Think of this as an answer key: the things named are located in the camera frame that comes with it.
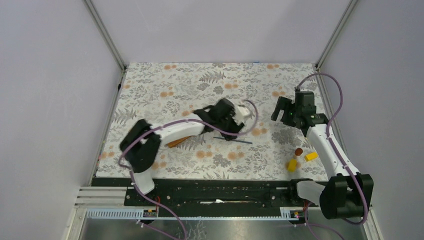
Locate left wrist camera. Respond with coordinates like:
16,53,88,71
232,105,252,125

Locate small yellow toy block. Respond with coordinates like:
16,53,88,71
304,152,319,162

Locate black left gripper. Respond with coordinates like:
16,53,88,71
216,110,244,141

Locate brown round disc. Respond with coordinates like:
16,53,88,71
294,148,303,157

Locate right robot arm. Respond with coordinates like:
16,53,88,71
271,90,374,220

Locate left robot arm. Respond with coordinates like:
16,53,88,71
119,98,252,206

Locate orange cloth napkin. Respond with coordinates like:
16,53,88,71
166,136,191,148

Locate floral tablecloth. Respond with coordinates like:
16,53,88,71
95,63,328,181

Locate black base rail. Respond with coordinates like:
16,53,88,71
124,177,321,220

